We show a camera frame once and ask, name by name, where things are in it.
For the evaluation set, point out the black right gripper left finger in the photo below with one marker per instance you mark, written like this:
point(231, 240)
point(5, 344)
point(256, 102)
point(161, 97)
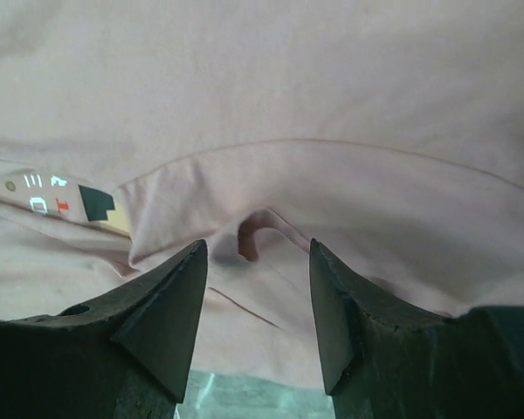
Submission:
point(124, 354)

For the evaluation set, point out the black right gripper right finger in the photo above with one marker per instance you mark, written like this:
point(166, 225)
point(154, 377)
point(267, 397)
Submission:
point(382, 357)

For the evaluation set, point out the pink printed t-shirt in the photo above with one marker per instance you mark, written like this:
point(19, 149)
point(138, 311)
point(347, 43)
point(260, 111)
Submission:
point(391, 131)

